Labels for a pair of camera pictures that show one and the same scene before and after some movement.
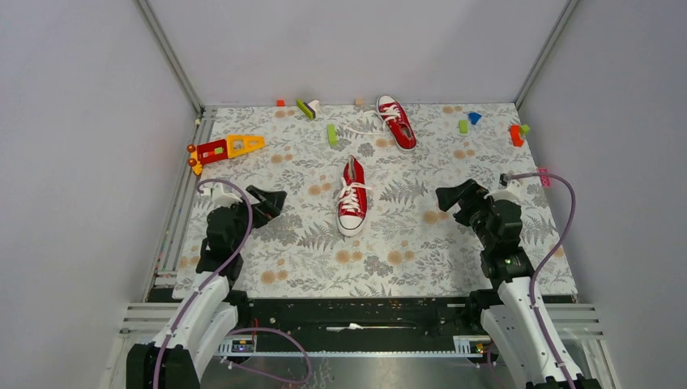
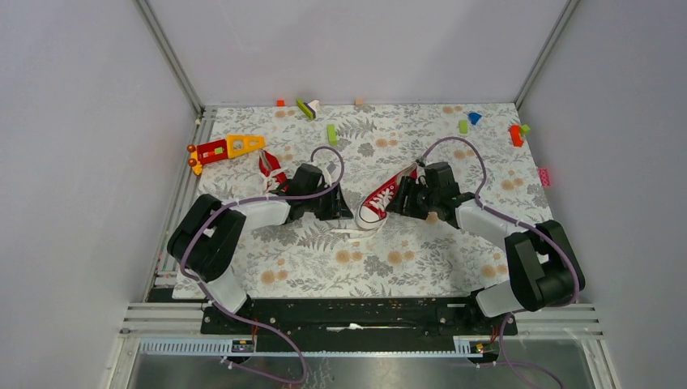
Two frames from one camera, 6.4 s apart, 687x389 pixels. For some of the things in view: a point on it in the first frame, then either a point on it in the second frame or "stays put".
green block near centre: [332, 134] stays put
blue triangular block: [474, 117] stays put
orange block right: [516, 139] stays put
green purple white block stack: [309, 108] stays put
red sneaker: [352, 203] → [372, 212]
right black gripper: [471, 194] → [408, 187]
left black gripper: [268, 207] → [337, 208]
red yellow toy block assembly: [213, 151] stays put
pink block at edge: [545, 179] stays put
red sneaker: [388, 119] → [274, 178]
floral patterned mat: [361, 217] stays put
